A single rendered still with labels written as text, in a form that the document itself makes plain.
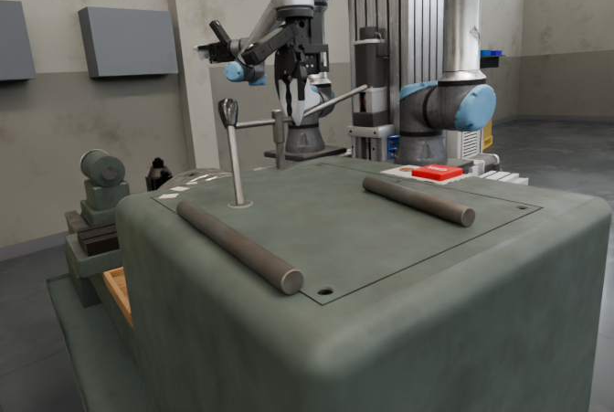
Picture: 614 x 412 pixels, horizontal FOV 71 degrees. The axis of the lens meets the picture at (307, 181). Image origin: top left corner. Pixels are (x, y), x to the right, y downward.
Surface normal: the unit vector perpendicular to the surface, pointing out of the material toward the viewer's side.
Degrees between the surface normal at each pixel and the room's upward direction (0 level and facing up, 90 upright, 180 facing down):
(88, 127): 90
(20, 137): 90
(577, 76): 90
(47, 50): 90
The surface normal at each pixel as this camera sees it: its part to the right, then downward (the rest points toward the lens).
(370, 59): -0.03, 0.24
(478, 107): 0.55, 0.30
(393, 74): -0.72, 0.21
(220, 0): 0.69, 0.13
